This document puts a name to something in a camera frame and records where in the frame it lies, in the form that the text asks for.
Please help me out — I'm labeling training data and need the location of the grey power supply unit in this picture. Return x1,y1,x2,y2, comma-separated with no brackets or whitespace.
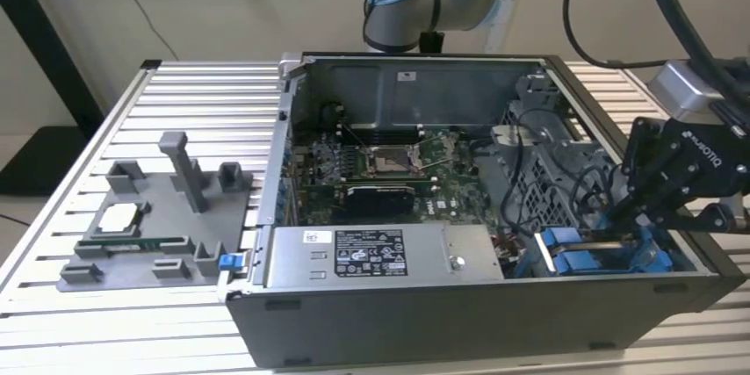
263,223,506,291

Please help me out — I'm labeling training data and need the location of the metal socket cover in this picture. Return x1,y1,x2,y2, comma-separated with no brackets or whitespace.
412,132,456,163

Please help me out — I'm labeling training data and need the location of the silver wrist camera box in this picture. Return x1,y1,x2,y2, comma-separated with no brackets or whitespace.
646,60,731,122

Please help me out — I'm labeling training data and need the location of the black RAM slot bank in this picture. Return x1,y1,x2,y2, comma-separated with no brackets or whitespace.
344,176,439,184
336,123,427,138

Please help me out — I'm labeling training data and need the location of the black graphics card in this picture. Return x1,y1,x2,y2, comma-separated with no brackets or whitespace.
342,184,418,220

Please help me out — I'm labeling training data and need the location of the blue disk carrier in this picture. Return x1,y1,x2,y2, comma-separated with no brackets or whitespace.
552,250,673,276

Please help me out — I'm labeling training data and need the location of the green RAM stick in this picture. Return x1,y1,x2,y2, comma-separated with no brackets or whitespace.
79,237,188,257

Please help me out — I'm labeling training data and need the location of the blue disk data wire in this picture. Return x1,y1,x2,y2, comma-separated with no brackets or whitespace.
594,210,622,240

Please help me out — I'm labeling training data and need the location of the black disk power wire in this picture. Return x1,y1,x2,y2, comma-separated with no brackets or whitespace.
571,159,629,225

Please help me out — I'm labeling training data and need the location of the black floor base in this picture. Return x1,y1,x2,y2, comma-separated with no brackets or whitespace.
0,126,89,196

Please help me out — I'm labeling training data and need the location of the black open PC case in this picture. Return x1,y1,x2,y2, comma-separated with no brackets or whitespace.
226,50,749,370

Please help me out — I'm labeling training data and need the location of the blue case latch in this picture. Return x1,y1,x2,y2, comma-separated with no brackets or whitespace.
215,251,246,271

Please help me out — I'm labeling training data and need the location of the green motherboard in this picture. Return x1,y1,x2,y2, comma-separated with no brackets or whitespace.
286,126,499,227

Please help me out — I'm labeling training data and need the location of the black slanted frame post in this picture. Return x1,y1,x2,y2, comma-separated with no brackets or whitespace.
0,0,107,134

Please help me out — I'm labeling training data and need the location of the CPU socket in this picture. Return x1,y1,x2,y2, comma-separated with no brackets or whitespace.
366,144,420,177

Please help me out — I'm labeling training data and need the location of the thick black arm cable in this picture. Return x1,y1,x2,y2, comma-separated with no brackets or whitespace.
638,0,750,99

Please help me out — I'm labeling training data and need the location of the grey metal disk bay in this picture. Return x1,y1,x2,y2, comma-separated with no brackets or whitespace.
534,223,675,278

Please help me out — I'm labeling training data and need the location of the grey parts rack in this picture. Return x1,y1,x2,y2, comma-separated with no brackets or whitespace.
56,131,256,292

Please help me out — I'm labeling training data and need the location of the thin black wire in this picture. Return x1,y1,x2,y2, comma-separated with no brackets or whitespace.
502,105,563,230

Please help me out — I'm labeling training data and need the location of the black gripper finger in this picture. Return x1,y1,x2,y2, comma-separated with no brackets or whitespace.
601,116,675,231
631,192,741,234

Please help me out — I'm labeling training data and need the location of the red yellow wire bundle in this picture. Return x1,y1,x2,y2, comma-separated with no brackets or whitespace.
490,234,528,264

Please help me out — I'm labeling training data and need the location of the perforated metal drive cage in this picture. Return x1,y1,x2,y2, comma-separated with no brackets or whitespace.
500,97,623,235

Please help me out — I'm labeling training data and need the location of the silver CPU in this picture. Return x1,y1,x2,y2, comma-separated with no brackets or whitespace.
96,203,145,234

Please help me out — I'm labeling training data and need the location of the thin black camera cable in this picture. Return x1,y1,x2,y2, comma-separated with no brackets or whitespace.
562,0,673,69

